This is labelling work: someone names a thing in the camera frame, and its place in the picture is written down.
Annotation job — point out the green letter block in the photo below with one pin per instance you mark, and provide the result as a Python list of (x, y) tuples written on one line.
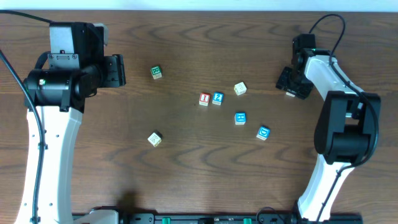
[(156, 72)]

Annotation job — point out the blue letter D block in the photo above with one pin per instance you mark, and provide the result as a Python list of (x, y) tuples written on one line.
[(263, 133)]

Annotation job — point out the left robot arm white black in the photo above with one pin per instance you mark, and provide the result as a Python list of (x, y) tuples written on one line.
[(63, 78)]

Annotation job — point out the blue letter H block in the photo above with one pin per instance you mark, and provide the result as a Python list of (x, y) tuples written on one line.
[(240, 118)]

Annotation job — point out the red letter A block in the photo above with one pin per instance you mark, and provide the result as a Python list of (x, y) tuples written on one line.
[(289, 94)]

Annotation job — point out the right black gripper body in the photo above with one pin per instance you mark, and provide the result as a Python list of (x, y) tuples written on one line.
[(292, 84)]

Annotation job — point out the cream wooden block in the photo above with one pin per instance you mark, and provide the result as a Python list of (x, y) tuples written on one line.
[(240, 88)]

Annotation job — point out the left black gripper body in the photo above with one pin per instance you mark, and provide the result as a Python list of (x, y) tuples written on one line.
[(116, 70)]

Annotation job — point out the black mounting rail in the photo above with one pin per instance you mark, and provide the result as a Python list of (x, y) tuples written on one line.
[(217, 219)]

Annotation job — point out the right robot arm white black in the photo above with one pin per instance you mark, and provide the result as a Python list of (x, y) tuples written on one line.
[(346, 133)]

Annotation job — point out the cream block with K drawing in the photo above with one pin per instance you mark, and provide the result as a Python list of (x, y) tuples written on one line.
[(155, 138)]

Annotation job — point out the blue number 2 block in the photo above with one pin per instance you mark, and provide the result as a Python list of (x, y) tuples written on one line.
[(217, 98)]

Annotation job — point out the red letter I block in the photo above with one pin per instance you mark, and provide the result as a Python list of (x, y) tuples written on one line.
[(204, 99)]

